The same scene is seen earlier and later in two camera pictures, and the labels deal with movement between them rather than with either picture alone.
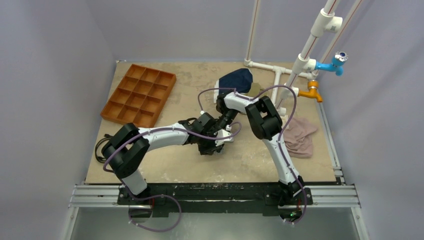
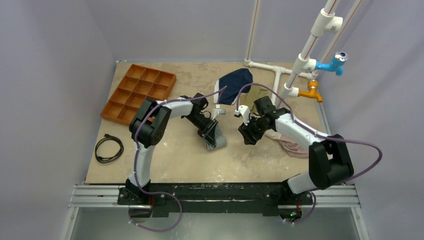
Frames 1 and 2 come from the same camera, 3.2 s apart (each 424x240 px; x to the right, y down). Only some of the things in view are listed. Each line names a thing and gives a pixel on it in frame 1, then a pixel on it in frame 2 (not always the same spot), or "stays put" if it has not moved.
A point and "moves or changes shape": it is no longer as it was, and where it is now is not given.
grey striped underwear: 222,152 moves or changes shape
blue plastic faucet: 336,65 stays put
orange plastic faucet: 312,85 stays put
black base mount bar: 168,199 stays put
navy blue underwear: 241,79 stays put
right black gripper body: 224,122 -> 247,133
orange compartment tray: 140,98 stays put
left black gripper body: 205,145 -> 203,124
